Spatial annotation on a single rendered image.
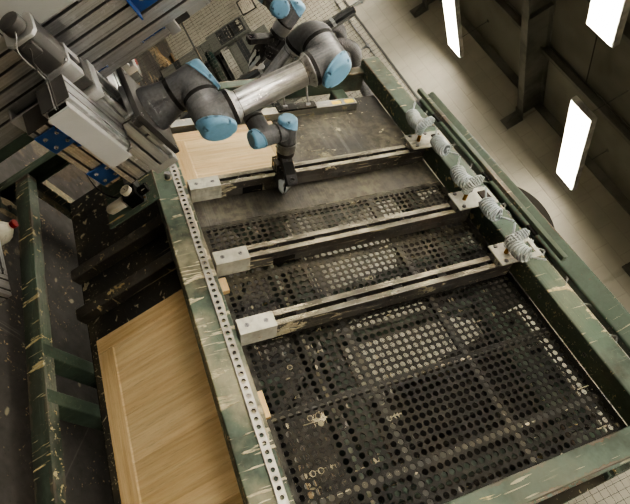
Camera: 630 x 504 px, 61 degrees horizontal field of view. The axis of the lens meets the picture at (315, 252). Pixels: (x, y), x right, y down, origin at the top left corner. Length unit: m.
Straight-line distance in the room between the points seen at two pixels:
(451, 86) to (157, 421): 7.11
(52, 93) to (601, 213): 6.69
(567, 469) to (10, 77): 1.99
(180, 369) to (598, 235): 6.05
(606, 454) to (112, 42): 1.94
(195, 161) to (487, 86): 6.42
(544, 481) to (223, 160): 1.69
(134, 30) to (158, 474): 1.44
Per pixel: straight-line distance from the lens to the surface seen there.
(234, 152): 2.46
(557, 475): 1.82
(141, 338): 2.26
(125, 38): 1.86
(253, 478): 1.59
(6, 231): 2.57
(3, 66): 1.86
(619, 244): 7.39
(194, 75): 1.79
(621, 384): 2.03
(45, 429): 2.12
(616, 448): 1.96
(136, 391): 2.19
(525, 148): 7.84
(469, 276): 2.09
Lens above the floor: 1.44
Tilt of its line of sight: 6 degrees down
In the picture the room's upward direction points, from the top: 59 degrees clockwise
